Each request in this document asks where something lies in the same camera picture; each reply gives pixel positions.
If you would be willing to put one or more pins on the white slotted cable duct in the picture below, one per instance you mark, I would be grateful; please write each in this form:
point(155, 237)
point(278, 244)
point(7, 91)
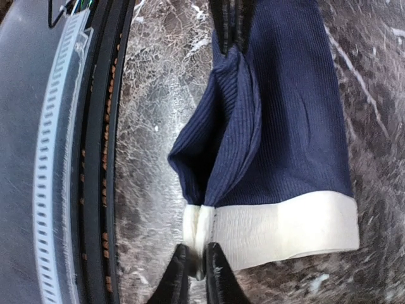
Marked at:
point(51, 205)

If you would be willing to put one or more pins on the navy underwear white waistband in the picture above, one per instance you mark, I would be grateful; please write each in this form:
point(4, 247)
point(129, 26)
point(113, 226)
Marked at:
point(263, 161)

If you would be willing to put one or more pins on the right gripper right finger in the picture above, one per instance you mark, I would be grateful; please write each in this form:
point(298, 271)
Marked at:
point(221, 283)

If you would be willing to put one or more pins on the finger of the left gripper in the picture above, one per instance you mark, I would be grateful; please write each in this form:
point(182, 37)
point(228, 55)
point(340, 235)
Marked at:
point(221, 13)
point(244, 12)

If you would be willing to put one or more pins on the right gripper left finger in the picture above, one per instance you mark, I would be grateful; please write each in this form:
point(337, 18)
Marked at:
point(173, 287)

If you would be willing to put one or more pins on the black front rail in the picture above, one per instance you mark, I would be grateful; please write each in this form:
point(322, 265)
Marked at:
point(97, 274)

